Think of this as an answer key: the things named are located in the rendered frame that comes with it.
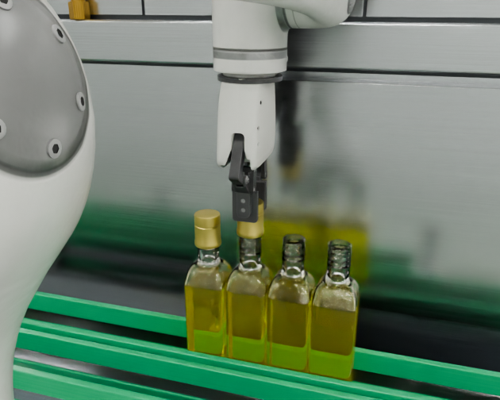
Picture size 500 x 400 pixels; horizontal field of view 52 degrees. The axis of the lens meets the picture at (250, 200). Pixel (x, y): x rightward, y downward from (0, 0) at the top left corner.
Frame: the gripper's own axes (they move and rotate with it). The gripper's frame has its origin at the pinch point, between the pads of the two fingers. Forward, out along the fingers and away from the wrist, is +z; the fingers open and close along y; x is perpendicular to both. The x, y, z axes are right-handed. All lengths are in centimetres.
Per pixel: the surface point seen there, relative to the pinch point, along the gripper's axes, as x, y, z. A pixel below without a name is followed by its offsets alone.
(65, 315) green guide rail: -33.1, -3.9, 25.6
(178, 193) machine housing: -16.4, -15.2, 6.2
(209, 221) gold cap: -5.0, 1.5, 2.8
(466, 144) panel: 25.8, -11.7, -6.0
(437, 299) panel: 25.2, -11.7, 17.3
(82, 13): -29.6, -13.2, -21.7
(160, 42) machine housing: -17.1, -13.0, -17.8
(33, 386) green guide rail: -25.9, 13.4, 24.1
